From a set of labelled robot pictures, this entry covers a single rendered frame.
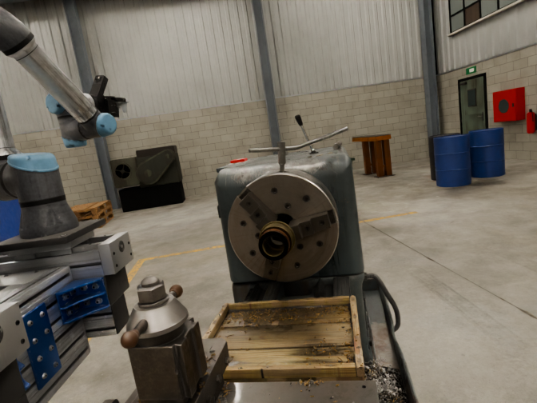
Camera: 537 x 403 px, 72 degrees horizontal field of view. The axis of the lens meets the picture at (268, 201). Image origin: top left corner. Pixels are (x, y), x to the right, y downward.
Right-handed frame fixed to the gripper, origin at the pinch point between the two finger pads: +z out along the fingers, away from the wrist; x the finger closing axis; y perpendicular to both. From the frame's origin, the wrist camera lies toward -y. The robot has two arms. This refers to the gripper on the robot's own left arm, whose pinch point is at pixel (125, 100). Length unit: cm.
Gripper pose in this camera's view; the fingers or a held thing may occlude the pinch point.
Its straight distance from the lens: 173.9
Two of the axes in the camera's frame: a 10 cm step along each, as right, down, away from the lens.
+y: 0.2, 9.8, 2.2
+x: 9.2, 0.7, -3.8
